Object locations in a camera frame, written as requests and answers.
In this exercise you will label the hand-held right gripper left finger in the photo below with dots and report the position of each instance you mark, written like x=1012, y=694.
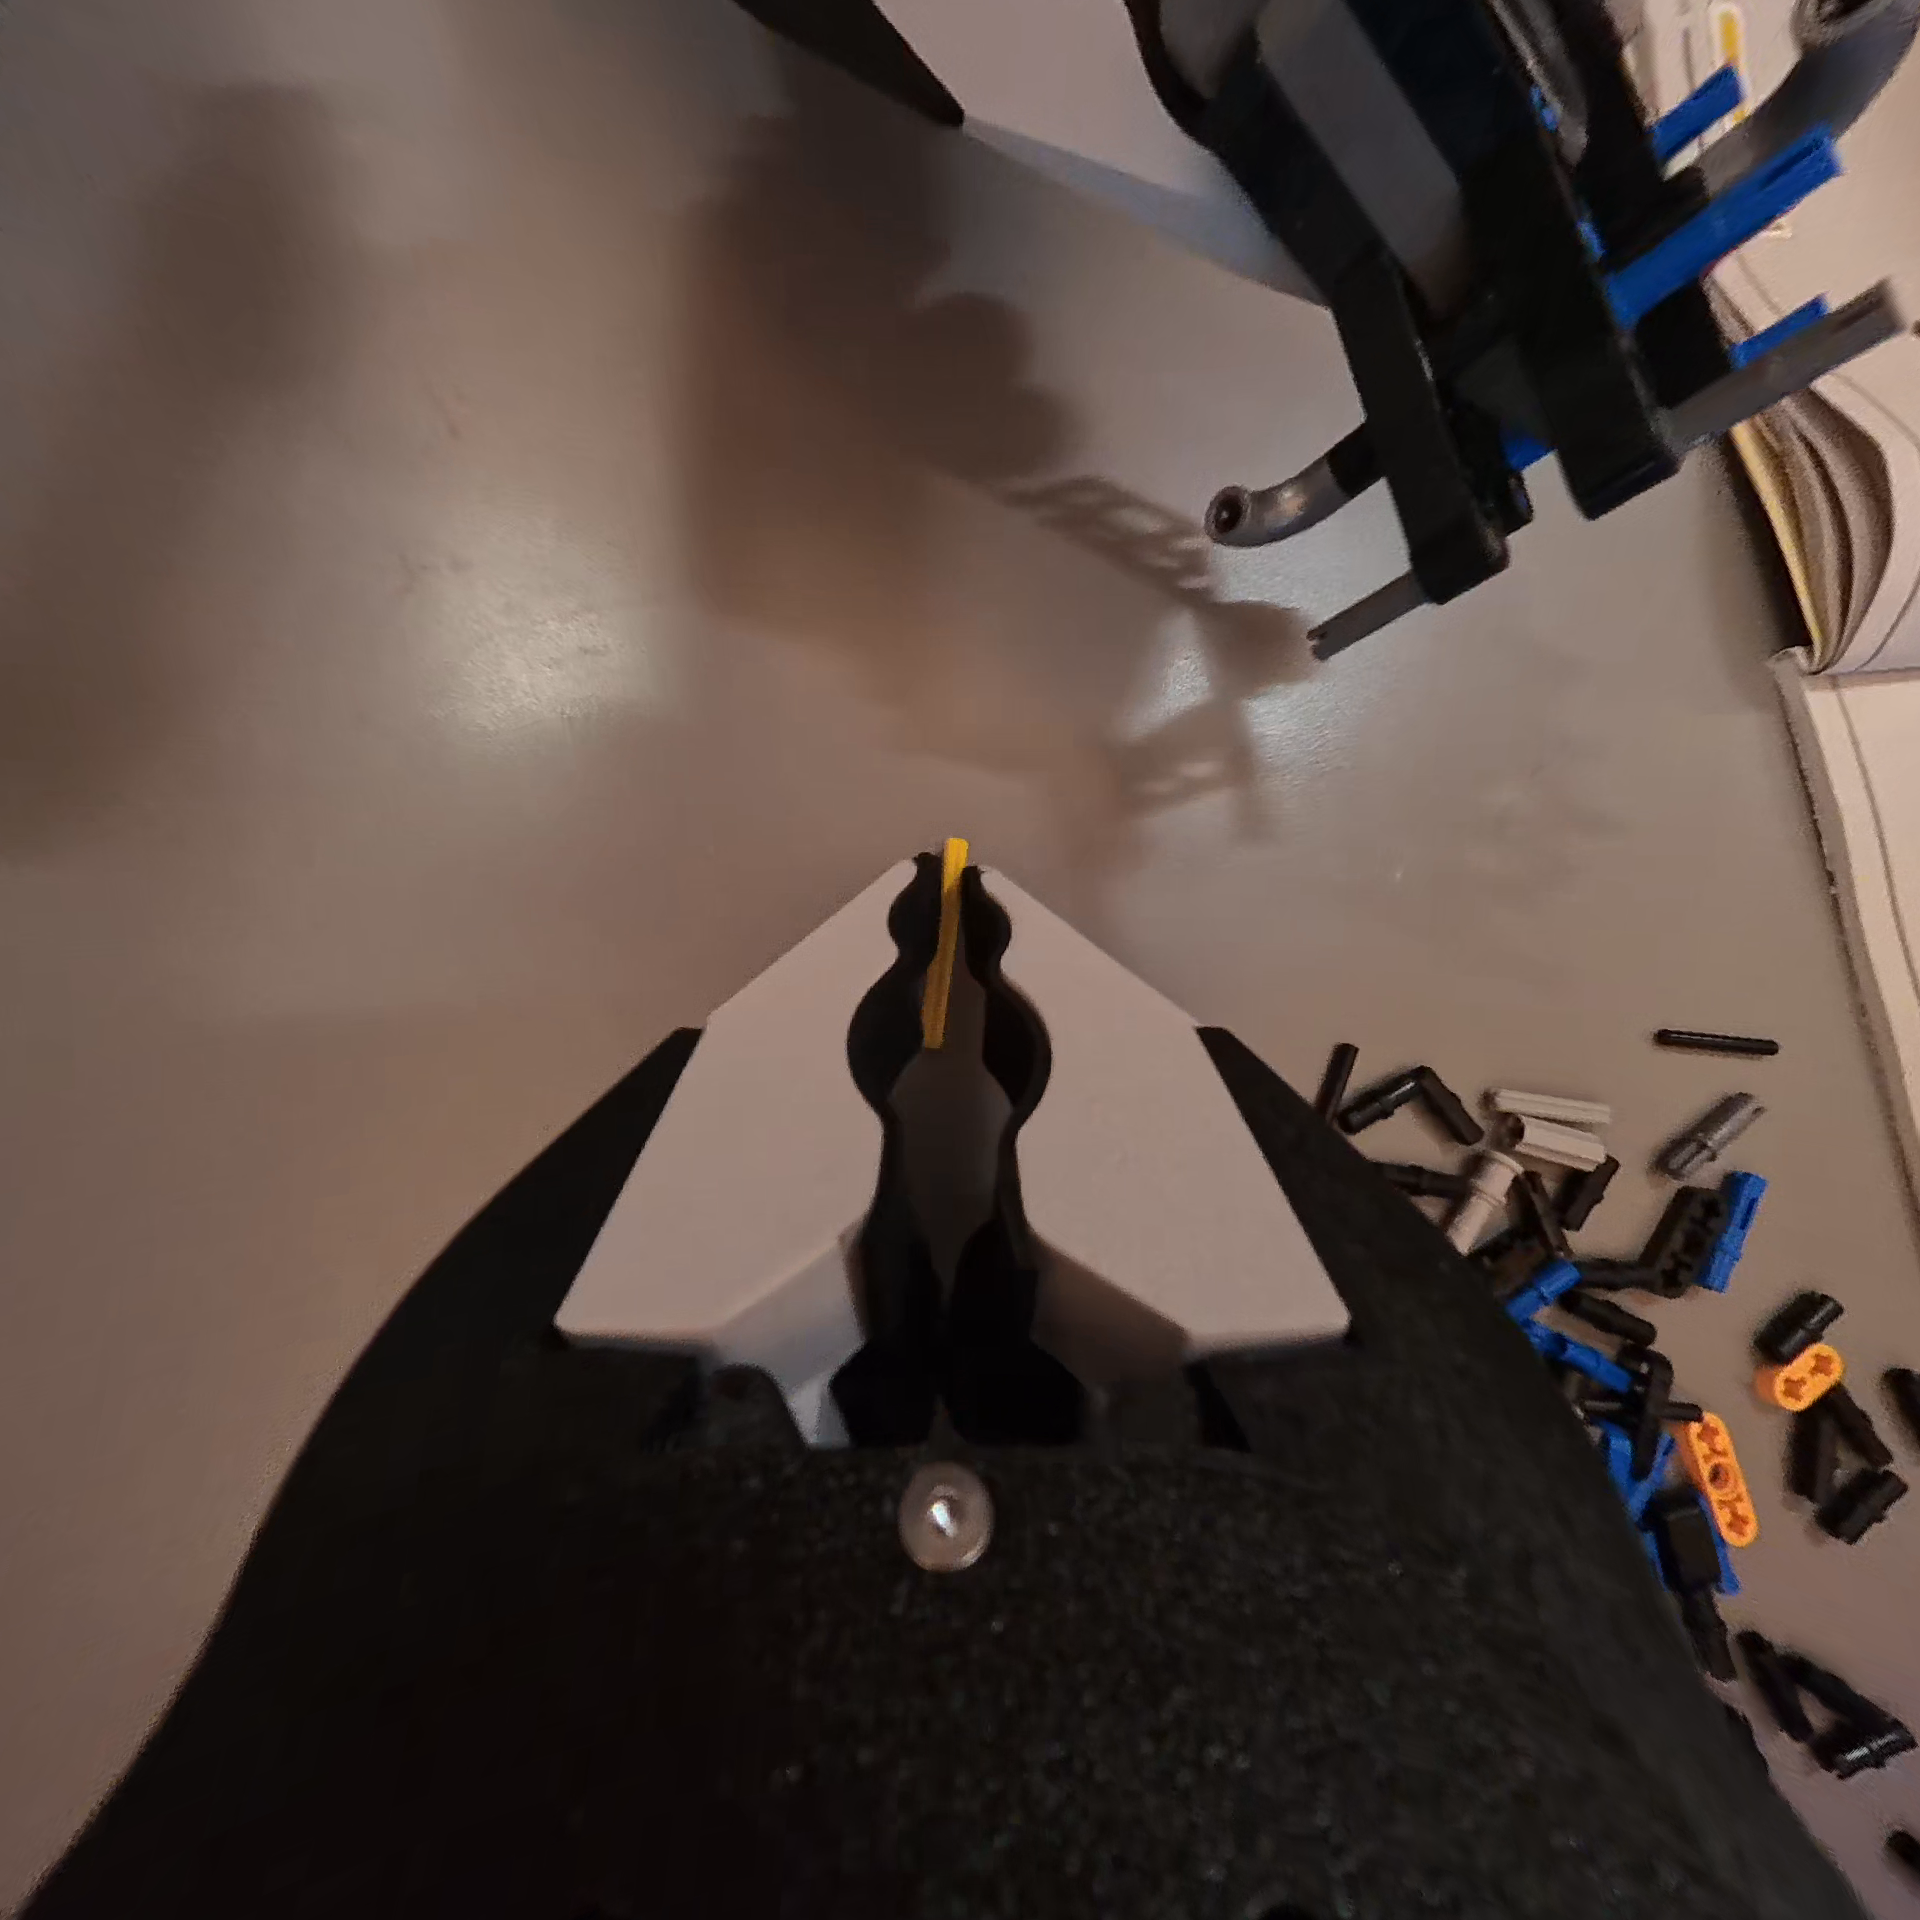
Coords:
x=722, y=1170

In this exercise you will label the yellow lego axle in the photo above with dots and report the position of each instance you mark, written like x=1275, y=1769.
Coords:
x=944, y=944

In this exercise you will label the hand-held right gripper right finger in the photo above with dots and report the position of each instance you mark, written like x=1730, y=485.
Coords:
x=1186, y=1170

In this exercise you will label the pile of small lego pieces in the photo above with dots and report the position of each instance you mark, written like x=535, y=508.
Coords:
x=1718, y=1478

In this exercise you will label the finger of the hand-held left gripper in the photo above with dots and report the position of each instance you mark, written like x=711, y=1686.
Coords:
x=1079, y=106

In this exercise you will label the lego instruction booklet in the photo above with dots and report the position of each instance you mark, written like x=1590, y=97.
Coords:
x=1868, y=585

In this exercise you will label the grey and black lego assembly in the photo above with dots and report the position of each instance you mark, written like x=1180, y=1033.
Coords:
x=1501, y=345

